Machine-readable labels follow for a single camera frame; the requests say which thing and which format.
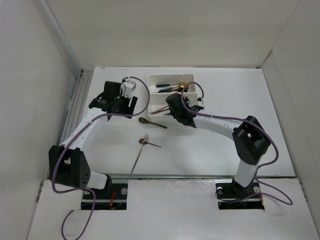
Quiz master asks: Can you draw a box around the rose gold fork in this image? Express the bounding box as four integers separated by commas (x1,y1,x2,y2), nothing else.
151,105,169,115

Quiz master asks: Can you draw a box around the gold spoon green handle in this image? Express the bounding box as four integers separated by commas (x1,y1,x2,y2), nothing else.
158,85,183,93
155,82,187,88

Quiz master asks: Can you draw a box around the brown spoon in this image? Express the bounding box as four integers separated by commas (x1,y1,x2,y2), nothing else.
138,117,168,129

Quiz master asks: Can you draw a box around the long silver fork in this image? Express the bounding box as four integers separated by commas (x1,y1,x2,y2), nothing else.
129,133,150,178

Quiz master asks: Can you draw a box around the small copper spoon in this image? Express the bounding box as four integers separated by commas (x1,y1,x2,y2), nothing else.
138,138,161,148

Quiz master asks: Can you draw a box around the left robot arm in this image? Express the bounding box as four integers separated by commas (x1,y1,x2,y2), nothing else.
48,77,138,199

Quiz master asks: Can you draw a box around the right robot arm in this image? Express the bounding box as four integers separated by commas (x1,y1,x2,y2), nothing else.
165,93,271,197

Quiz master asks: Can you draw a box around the near white container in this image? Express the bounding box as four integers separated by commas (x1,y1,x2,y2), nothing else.
147,92,202,118

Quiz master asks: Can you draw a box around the white container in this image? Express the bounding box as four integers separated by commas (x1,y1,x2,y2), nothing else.
147,74,196,93
147,92,202,118

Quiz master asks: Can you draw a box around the far white container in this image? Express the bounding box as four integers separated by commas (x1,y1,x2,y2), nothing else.
147,74,196,93

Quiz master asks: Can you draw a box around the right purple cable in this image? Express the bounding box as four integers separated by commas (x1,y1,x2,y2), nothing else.
180,81,293,206

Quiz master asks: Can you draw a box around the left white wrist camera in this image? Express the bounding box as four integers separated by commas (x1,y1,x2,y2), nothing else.
120,79,137,99

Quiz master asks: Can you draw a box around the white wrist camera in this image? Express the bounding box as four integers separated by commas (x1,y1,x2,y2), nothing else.
196,97,205,109
120,79,137,99

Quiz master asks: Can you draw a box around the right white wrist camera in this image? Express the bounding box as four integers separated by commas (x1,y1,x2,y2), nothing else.
196,97,205,109

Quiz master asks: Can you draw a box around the aluminium rail left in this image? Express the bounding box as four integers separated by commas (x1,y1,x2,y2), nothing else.
56,69,94,146

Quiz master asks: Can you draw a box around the aluminium rail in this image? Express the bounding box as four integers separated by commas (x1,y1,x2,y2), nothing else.
109,173,233,180
56,69,94,146

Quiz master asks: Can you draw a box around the aluminium rail front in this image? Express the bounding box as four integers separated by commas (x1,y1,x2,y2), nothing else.
109,173,233,180

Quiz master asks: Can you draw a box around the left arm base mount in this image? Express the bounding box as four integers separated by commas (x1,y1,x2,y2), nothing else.
80,174,128,211

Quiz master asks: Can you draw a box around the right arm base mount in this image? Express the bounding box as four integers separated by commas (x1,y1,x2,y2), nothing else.
215,180,265,210

